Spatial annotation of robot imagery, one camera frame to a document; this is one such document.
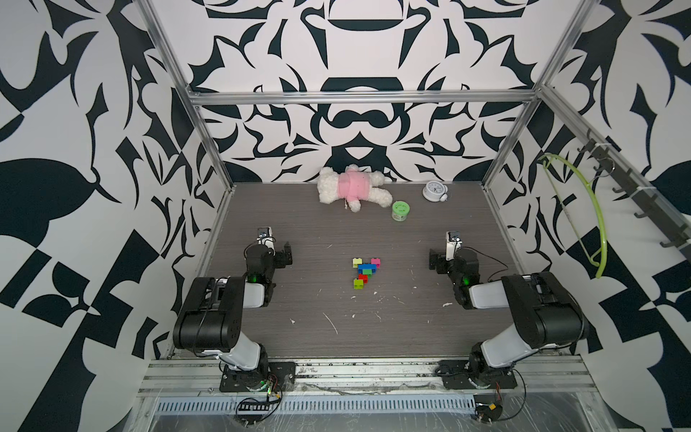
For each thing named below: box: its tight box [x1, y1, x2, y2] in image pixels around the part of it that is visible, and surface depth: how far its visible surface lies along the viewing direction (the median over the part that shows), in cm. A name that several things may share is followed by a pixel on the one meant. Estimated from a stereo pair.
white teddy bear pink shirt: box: [316, 163, 394, 214], surface depth 111 cm
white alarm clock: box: [421, 180, 449, 203], surface depth 117 cm
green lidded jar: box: [391, 199, 411, 223], surface depth 108 cm
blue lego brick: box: [357, 262, 377, 275], surface depth 95 cm
